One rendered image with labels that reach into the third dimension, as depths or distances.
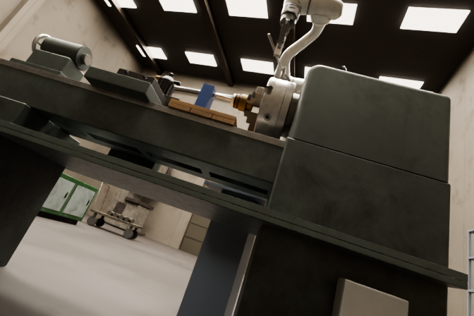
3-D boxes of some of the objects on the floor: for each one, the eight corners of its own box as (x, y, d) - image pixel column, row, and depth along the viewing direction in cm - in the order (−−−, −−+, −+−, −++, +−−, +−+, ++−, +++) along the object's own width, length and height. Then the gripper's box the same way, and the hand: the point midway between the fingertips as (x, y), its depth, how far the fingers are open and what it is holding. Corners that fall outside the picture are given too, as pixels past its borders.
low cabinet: (14, 200, 499) (35, 167, 524) (80, 226, 456) (99, 189, 481) (-100, 169, 352) (-62, 125, 377) (-18, 204, 310) (17, 152, 334)
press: (153, 240, 895) (187, 160, 1003) (132, 234, 782) (173, 145, 890) (116, 226, 941) (152, 151, 1049) (92, 219, 828) (135, 135, 936)
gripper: (279, 27, 142) (267, 63, 133) (283, 5, 130) (269, 44, 121) (294, 29, 141) (282, 66, 132) (298, 9, 129) (286, 47, 120)
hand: (278, 49), depth 128 cm, fingers closed
